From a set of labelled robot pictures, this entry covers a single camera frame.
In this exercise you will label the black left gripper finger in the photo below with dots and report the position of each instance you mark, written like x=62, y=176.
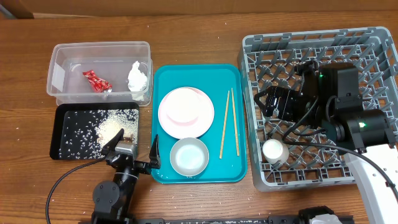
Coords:
x=154, y=156
x=110, y=146

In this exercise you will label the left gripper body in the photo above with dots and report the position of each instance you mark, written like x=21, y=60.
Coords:
x=140, y=167

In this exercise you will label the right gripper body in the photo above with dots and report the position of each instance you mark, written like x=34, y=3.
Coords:
x=293, y=106

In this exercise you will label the grey bowl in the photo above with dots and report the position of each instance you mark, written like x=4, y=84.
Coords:
x=189, y=157

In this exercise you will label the white cup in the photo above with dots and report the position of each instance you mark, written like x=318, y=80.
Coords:
x=275, y=151

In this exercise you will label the pink bowl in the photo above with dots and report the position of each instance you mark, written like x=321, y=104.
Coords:
x=181, y=106

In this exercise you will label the pink plate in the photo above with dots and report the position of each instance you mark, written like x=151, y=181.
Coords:
x=200, y=126

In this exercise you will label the red snack wrapper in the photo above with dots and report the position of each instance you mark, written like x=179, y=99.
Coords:
x=98, y=84

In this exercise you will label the white napkin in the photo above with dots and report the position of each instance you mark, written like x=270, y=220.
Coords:
x=137, y=80

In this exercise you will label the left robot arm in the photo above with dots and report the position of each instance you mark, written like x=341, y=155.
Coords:
x=113, y=198

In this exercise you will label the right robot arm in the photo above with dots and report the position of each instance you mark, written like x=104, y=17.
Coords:
x=327, y=112

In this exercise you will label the black food waste tray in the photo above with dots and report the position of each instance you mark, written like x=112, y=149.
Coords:
x=82, y=129

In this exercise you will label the grey dish rack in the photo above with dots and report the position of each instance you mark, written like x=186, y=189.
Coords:
x=269, y=60

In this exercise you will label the wooden chopstick left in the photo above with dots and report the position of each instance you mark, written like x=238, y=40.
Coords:
x=224, y=125

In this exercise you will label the teal plastic tray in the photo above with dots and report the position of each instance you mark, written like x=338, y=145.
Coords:
x=214, y=80

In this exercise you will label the clear plastic bin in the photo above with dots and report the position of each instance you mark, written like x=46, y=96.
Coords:
x=111, y=61

